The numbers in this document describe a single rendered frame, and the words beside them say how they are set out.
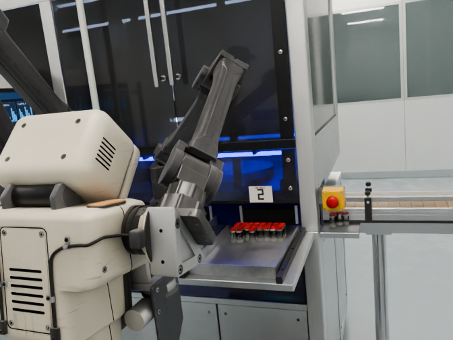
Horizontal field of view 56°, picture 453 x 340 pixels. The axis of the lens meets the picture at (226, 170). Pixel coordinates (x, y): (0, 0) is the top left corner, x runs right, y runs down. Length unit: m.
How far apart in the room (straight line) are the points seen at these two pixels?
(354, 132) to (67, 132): 5.48
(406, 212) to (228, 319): 0.78
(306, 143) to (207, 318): 0.81
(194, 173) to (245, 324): 1.07
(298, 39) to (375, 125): 4.67
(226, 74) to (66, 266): 0.55
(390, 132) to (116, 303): 5.46
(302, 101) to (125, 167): 0.79
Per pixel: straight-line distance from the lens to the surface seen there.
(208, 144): 0.85
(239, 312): 1.74
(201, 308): 1.80
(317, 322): 1.69
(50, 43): 1.88
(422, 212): 1.61
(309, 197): 1.50
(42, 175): 0.77
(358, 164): 6.15
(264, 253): 1.37
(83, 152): 0.74
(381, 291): 1.76
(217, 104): 0.93
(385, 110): 6.05
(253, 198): 1.54
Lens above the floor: 1.40
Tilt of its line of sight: 11 degrees down
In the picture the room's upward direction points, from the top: 6 degrees counter-clockwise
